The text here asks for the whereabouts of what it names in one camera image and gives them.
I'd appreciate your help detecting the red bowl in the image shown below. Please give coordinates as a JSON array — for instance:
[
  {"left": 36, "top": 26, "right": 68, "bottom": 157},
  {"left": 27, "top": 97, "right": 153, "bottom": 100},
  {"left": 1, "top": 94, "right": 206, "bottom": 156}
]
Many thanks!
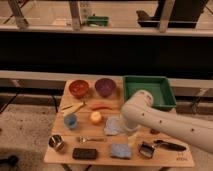
[{"left": 69, "top": 80, "right": 89, "bottom": 98}]

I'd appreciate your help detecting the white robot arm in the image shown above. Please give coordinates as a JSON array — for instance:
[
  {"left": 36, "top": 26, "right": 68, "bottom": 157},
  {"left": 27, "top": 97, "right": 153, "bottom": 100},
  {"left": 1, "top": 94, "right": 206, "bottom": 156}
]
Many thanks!
[{"left": 121, "top": 90, "right": 213, "bottom": 154}]

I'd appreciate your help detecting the green plastic tray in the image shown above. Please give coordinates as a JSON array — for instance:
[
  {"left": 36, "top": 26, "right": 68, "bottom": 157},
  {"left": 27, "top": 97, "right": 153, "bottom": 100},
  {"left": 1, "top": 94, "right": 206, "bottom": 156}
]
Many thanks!
[{"left": 123, "top": 75, "right": 176, "bottom": 111}]

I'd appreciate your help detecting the blue sponge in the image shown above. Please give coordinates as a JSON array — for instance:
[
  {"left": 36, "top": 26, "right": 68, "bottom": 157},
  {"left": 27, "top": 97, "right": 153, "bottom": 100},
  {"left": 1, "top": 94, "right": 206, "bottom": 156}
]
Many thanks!
[{"left": 110, "top": 144, "right": 132, "bottom": 159}]

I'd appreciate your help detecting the dark grape bunch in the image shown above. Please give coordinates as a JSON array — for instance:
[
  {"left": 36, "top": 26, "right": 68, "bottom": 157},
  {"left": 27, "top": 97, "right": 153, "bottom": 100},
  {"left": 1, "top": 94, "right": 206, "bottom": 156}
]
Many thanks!
[{"left": 150, "top": 129, "right": 160, "bottom": 135}]

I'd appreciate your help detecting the light blue crumpled cloth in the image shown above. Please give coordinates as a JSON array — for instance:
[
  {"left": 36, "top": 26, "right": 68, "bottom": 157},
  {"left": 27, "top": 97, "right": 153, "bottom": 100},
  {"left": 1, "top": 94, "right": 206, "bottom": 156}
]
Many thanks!
[{"left": 104, "top": 116, "right": 124, "bottom": 136}]

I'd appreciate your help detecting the wooden table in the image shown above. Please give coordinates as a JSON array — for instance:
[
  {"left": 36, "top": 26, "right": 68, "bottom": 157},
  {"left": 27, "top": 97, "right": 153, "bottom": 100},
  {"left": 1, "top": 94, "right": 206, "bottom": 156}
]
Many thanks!
[{"left": 44, "top": 79, "right": 195, "bottom": 168}]

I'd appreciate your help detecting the yellow apple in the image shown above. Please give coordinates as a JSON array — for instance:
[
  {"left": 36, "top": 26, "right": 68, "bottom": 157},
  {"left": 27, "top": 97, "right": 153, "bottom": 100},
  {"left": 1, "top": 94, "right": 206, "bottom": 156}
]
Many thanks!
[{"left": 89, "top": 111, "right": 103, "bottom": 125}]

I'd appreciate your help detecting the red chili pepper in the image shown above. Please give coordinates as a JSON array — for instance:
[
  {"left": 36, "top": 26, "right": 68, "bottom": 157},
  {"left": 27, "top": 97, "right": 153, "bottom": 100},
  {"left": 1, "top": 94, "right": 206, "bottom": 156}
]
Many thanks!
[{"left": 90, "top": 104, "right": 112, "bottom": 111}]

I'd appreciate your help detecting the silver fork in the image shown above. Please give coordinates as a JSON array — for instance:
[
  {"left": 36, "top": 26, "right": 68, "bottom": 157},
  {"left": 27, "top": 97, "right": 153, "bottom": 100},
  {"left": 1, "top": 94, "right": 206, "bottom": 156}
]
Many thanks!
[{"left": 76, "top": 137, "right": 107, "bottom": 143}]

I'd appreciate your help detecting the purple bowl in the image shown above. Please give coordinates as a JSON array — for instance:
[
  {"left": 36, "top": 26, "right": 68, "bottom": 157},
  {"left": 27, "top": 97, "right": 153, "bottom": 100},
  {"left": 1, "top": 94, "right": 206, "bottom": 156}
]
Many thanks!
[{"left": 95, "top": 78, "right": 116, "bottom": 97}]

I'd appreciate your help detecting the blue cup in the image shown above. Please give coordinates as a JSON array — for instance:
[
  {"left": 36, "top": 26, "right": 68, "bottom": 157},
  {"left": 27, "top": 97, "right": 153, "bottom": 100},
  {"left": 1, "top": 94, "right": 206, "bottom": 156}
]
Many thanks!
[{"left": 64, "top": 114, "right": 77, "bottom": 129}]

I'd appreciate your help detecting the metal tin can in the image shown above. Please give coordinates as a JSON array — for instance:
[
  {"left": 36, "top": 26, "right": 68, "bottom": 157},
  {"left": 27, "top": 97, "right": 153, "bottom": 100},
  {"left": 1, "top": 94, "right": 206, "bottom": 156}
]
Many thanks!
[{"left": 48, "top": 135, "right": 64, "bottom": 151}]

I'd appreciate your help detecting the green box on shelf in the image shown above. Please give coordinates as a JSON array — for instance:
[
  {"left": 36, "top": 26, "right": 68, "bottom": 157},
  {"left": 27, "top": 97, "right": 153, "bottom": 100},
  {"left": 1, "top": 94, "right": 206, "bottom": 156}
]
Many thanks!
[{"left": 86, "top": 16, "right": 109, "bottom": 26}]

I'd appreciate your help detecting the black machine on shelf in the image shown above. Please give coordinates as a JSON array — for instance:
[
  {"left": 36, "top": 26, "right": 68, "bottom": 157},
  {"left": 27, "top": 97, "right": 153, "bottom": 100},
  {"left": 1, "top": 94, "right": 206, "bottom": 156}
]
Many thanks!
[{"left": 136, "top": 0, "right": 209, "bottom": 28}]

